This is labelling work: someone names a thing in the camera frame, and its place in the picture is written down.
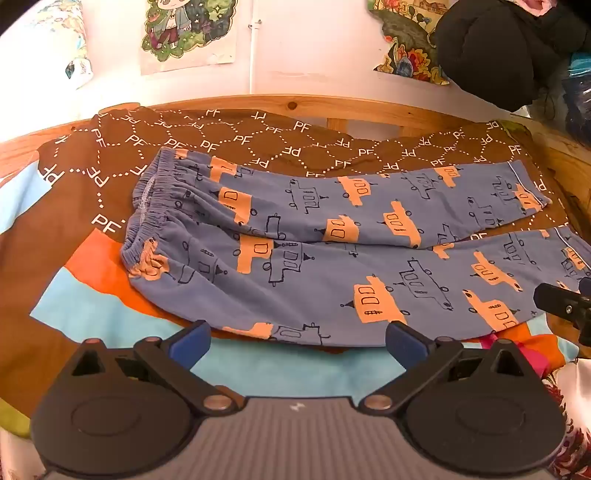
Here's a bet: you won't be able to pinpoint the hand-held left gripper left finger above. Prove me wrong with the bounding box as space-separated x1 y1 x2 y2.
62 320 241 415

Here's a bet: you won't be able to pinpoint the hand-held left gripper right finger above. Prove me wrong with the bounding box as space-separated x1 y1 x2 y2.
360 320 533 414

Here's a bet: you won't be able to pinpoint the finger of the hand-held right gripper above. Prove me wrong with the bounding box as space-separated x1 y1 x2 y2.
533 277 591 344

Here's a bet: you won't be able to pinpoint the blue pants with orange print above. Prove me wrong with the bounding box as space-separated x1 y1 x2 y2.
121 148 591 352

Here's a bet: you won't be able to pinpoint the floral cloth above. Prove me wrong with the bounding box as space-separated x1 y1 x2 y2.
540 360 591 480

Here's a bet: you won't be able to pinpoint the brown printed blanket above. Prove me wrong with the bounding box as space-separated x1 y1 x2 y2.
0 104 583 409

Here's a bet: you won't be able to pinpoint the blue plastic bag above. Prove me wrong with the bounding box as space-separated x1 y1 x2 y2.
564 51 591 149

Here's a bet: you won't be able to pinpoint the black jacket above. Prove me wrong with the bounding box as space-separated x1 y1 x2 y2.
434 0 591 112

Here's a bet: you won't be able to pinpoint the wooden bed frame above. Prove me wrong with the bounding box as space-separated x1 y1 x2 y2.
0 95 591 217

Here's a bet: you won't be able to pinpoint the white wall pipe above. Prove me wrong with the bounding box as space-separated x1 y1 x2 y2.
248 21 264 95

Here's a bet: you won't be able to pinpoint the colourful landscape wall poster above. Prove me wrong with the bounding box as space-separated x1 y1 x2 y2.
367 0 451 86

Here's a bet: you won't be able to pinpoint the cartoon figure wall poster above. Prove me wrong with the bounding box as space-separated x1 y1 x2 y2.
141 0 238 77

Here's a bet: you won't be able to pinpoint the pale blue wall poster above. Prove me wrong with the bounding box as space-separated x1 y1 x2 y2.
0 0 93 90

